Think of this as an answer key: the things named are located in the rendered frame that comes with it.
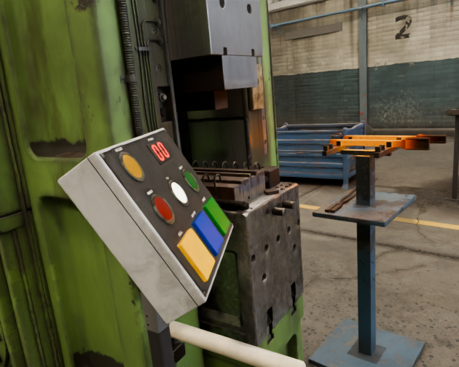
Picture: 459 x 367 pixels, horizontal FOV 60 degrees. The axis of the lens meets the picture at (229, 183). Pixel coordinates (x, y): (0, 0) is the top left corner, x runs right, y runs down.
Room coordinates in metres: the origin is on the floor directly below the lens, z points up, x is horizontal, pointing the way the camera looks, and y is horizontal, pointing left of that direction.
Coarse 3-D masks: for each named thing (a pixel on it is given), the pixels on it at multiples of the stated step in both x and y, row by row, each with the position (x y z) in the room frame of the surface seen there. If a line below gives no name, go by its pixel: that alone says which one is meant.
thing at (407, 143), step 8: (336, 144) 1.70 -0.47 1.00; (344, 144) 1.68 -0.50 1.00; (352, 144) 1.66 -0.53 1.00; (360, 144) 1.63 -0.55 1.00; (368, 144) 1.61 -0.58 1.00; (376, 144) 1.59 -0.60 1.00; (384, 144) 1.57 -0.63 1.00; (392, 144) 1.54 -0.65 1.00; (400, 144) 1.52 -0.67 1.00; (408, 144) 1.51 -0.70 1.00; (416, 144) 1.49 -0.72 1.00; (424, 144) 1.47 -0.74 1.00
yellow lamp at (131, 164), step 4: (124, 156) 0.64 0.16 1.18; (128, 156) 0.65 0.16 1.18; (124, 160) 0.62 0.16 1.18; (128, 160) 0.64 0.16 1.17; (132, 160) 0.65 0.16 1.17; (128, 164) 0.63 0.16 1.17; (132, 164) 0.64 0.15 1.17; (136, 164) 0.65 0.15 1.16; (128, 168) 0.62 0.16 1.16; (132, 168) 0.63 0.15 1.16; (136, 168) 0.64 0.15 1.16; (140, 168) 0.65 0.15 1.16; (132, 172) 0.62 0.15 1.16; (136, 172) 0.63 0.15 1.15; (140, 172) 0.64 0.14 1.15; (136, 176) 0.62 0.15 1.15; (140, 176) 0.64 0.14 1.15
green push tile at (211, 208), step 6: (210, 198) 0.85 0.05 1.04; (210, 204) 0.82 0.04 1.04; (216, 204) 0.85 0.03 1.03; (210, 210) 0.79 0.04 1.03; (216, 210) 0.83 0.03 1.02; (210, 216) 0.79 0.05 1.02; (216, 216) 0.80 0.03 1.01; (222, 216) 0.83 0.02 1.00; (216, 222) 0.78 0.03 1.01; (222, 222) 0.81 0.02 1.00; (228, 222) 0.84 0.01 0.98; (222, 228) 0.79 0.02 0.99; (222, 234) 0.78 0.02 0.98
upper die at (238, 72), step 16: (176, 64) 1.26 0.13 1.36; (192, 64) 1.23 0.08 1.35; (208, 64) 1.20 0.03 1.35; (224, 64) 1.18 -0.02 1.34; (240, 64) 1.25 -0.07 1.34; (176, 80) 1.27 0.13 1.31; (192, 80) 1.23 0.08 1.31; (208, 80) 1.20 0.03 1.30; (224, 80) 1.17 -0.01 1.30; (240, 80) 1.25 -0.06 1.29; (256, 80) 1.33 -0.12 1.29
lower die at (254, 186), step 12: (204, 168) 1.46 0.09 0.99; (216, 168) 1.44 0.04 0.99; (204, 180) 1.29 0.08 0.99; (216, 180) 1.26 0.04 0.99; (228, 180) 1.24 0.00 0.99; (240, 180) 1.22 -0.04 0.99; (252, 180) 1.27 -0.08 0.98; (264, 180) 1.34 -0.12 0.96; (216, 192) 1.21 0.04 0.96; (228, 192) 1.18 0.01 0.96; (240, 192) 1.20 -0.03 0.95; (252, 192) 1.26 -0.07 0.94
